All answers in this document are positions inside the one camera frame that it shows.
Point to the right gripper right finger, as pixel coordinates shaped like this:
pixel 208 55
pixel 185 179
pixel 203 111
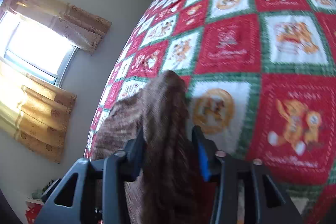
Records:
pixel 265 201

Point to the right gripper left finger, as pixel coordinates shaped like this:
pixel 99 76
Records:
pixel 94 188

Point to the brown knitted sweater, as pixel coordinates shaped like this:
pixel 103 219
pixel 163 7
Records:
pixel 170 188

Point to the orange curtain at left edge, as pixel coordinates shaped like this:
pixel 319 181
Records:
pixel 34 112

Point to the left side window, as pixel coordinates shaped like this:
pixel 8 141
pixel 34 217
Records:
pixel 35 48

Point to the red patchwork bedspread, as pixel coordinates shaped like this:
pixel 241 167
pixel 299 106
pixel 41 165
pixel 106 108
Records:
pixel 261 78

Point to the beige left window curtain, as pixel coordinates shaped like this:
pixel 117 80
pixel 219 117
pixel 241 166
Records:
pixel 83 29

